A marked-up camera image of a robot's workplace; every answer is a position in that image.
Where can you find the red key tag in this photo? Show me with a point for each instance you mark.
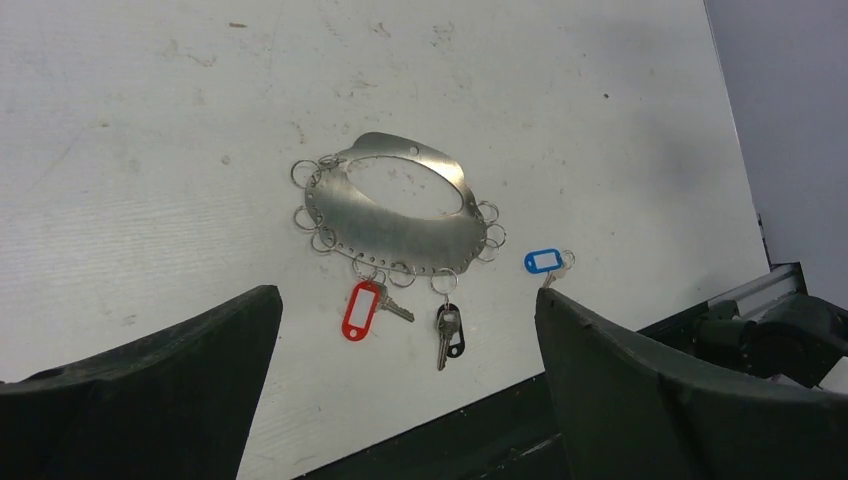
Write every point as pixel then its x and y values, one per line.
pixel 361 308

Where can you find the silver key by red tag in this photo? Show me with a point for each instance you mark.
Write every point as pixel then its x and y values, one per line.
pixel 386 303

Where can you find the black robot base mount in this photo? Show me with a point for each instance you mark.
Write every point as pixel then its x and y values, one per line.
pixel 800 337

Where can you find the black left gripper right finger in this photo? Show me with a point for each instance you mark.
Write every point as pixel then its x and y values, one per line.
pixel 629 407

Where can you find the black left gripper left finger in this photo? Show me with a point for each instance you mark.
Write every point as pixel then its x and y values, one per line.
pixel 175 404

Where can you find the steel oval key holder plate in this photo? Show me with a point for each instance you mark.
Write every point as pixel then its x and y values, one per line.
pixel 341 218

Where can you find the blue key tag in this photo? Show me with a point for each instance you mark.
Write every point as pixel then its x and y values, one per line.
pixel 543 261

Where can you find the black key tag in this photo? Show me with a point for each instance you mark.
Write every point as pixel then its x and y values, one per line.
pixel 457 344

